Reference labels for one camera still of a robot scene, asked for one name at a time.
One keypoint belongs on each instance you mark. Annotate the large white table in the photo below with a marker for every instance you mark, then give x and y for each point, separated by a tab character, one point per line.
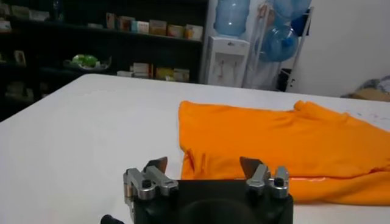
76	137

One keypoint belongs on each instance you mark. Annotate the bowl with green items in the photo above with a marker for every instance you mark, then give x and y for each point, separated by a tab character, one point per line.
86	61

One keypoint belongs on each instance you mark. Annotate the blue water jug blue cap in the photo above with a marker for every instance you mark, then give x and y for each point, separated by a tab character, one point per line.
278	44

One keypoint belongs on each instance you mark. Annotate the cardboard box with open flaps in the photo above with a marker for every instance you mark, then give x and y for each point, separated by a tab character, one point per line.
371	95

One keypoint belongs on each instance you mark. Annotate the white carton red print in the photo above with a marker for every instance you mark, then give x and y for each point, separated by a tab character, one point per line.
175	30

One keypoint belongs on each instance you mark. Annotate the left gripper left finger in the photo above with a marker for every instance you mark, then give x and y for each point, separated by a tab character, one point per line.
152	179

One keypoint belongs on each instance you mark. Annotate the blue water jug with label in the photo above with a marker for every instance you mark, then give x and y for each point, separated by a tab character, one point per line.
231	16

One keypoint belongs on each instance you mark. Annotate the white water dispenser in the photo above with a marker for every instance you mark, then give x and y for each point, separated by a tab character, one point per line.
225	61

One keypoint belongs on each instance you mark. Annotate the orange t-shirt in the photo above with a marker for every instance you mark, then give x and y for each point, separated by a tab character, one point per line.
274	143

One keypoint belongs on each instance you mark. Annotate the black shelving unit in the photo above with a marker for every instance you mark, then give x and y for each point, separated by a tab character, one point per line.
91	39

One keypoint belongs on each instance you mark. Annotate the white carton orange stripe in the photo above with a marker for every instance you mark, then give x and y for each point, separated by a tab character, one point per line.
157	27

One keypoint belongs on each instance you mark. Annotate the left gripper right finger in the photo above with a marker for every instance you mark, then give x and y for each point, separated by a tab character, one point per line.
262	176

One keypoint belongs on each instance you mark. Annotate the stacked blue water jugs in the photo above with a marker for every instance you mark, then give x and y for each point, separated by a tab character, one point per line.
289	7

